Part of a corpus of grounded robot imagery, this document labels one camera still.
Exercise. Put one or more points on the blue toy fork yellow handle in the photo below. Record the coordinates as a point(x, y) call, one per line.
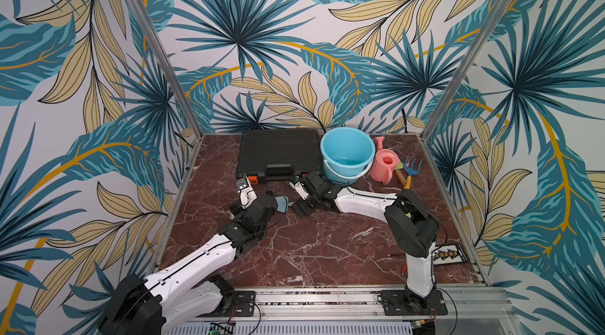
point(412, 168)

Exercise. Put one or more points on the green toy shovel wooden handle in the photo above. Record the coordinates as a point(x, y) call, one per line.
point(399, 173)

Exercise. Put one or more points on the light blue toy trowel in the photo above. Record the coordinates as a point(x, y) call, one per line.
point(283, 204)

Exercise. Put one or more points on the black plastic tool case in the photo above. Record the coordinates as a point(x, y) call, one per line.
point(278, 155)

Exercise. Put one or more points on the light blue plastic bucket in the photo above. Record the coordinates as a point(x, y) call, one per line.
point(348, 154)

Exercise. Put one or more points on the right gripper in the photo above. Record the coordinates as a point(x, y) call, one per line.
point(304, 205)

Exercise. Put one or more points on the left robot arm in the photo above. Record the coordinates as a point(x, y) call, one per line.
point(160, 302)

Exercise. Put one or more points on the aluminium front rail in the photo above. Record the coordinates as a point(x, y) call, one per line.
point(476, 309)

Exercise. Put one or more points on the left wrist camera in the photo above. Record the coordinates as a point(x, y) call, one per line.
point(246, 192)

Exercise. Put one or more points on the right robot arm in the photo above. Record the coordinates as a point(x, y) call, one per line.
point(414, 229)

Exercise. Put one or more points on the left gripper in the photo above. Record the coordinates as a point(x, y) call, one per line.
point(269, 192)

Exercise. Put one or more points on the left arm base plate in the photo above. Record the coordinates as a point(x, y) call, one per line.
point(236, 304)

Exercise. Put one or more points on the pink toy watering can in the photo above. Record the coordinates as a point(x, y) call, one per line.
point(384, 163)

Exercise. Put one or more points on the patterned card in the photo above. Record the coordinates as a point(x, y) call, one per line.
point(449, 254)

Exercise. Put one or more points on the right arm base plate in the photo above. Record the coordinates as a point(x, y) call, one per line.
point(405, 302)

